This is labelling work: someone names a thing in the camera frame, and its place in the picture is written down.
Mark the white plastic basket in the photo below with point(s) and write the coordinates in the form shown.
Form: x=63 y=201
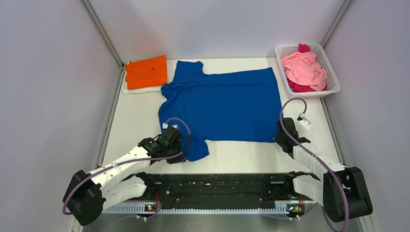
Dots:
x=306 y=70

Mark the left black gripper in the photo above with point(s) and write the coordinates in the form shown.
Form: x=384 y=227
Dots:
x=176 y=159

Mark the magenta t-shirt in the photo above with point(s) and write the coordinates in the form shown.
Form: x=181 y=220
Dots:
x=304 y=48

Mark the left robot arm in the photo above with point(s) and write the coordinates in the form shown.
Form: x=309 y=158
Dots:
x=89 y=194

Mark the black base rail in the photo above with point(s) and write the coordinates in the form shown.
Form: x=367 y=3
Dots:
x=219 y=191

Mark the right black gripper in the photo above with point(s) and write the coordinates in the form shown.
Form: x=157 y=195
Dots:
x=277 y=138

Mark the folded orange t-shirt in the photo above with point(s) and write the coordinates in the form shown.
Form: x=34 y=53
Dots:
x=146 y=73

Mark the folded white t-shirt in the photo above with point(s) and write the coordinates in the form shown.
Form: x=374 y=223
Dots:
x=142 y=90

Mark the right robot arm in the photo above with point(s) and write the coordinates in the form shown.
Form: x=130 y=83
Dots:
x=340 y=190

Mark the pink t-shirt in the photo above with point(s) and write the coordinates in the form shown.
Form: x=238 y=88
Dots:
x=304 y=70

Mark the white cable duct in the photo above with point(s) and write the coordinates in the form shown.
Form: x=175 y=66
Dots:
x=148 y=209

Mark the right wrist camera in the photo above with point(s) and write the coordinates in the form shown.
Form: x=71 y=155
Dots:
x=303 y=121

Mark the blue printed t-shirt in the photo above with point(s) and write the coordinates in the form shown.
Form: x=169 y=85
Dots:
x=237 y=106

